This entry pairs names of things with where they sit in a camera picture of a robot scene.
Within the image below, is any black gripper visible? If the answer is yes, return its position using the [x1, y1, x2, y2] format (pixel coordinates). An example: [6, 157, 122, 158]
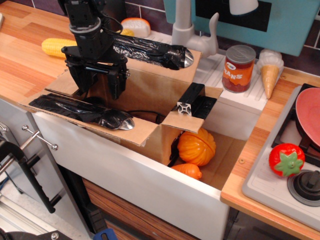
[61, 24, 128, 100]

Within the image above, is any brown cardboard box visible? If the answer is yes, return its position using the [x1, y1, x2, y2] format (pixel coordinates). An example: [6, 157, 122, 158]
[21, 51, 223, 165]

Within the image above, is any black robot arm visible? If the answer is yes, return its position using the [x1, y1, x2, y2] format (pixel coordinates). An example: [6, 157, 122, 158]
[59, 0, 129, 100]

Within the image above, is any black taped spoon front flap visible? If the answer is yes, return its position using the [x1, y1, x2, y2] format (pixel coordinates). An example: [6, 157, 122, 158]
[28, 93, 135, 130]

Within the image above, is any black taped spoon flap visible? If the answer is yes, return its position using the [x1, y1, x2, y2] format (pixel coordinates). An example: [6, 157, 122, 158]
[113, 35, 194, 70]
[28, 93, 135, 130]

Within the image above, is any small yellow corn piece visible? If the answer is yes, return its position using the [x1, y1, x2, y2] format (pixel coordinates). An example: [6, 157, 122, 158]
[117, 28, 135, 37]

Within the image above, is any yellow toy corn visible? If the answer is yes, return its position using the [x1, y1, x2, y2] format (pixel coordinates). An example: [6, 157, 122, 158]
[41, 38, 77, 58]

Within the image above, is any black taped spoon back flap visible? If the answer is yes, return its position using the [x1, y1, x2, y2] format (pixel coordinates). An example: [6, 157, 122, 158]
[113, 35, 194, 70]

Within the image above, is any grey toy faucet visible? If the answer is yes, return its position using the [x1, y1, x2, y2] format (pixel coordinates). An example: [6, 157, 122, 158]
[171, 0, 220, 58]

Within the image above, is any aluminium extrusion with black block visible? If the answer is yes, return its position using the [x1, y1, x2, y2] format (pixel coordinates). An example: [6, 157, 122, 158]
[172, 82, 217, 120]

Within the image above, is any white toy sink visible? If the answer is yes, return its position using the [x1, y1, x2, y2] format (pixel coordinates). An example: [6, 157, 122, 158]
[34, 50, 267, 240]

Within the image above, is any orange toy pumpkin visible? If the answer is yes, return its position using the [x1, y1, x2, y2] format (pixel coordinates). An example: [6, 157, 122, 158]
[177, 128, 216, 167]

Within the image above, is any orange toy carrot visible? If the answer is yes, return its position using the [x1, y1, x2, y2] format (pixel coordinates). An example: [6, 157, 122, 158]
[171, 163, 203, 180]

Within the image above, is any orange beans can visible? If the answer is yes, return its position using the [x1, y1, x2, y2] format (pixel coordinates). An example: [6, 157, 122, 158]
[222, 45, 256, 93]

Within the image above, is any toy ice cream cone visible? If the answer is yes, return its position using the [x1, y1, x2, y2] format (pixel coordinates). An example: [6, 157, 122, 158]
[256, 49, 284, 99]

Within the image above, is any teal toy microwave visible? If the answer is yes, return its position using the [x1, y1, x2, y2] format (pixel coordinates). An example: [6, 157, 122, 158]
[163, 0, 320, 57]

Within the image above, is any white toy stove top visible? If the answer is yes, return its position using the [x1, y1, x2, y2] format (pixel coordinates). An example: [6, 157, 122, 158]
[242, 83, 320, 230]

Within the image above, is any red toy tomato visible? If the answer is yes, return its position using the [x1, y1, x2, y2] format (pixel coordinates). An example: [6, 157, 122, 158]
[268, 143, 306, 177]

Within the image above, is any pink plate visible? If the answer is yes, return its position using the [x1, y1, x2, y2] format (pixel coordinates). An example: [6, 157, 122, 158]
[295, 87, 320, 147]

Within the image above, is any grey stove knob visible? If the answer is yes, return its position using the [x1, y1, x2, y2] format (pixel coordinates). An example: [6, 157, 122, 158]
[287, 170, 320, 207]

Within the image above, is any black cable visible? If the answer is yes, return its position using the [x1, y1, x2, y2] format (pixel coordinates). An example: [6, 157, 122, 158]
[127, 109, 166, 125]

